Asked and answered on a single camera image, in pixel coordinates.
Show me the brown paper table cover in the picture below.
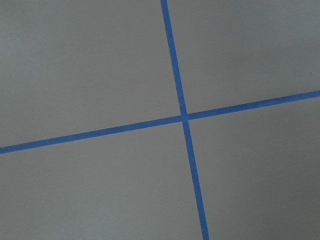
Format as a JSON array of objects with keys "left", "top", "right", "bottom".
[{"left": 0, "top": 0, "right": 320, "bottom": 240}]

